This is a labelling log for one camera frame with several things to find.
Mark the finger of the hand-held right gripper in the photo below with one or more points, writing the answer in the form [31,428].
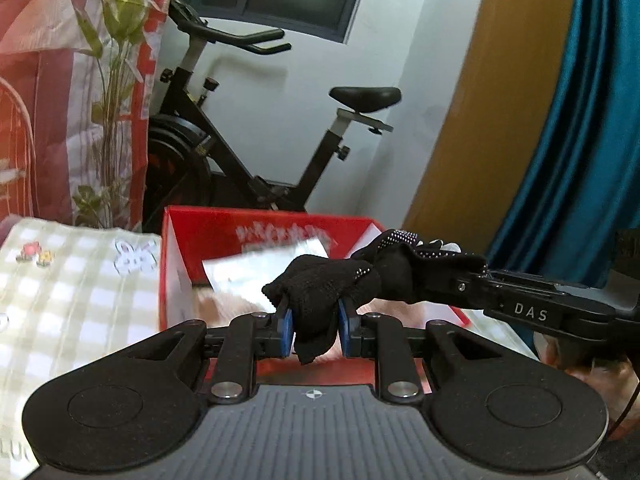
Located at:
[467,287]

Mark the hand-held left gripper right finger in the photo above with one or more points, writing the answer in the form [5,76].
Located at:
[345,327]

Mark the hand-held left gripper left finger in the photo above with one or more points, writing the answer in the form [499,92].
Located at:
[286,327]

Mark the black dotted glove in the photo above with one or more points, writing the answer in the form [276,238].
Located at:
[320,280]

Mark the silver foil pouch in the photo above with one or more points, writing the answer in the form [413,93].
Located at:
[240,275]

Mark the red strawberry cardboard box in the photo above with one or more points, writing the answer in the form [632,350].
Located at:
[210,235]

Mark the person's right hand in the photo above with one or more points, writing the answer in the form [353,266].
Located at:
[555,355]

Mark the black exercise bike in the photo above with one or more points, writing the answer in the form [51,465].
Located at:
[235,165]

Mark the teal curtain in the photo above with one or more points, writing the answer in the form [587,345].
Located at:
[590,135]

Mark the wooden door panel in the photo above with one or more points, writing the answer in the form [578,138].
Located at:
[490,85]

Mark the checked bunny tablecloth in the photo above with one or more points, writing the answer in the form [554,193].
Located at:
[75,285]

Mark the pink printed backdrop cloth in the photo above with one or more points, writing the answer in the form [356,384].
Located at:
[40,85]

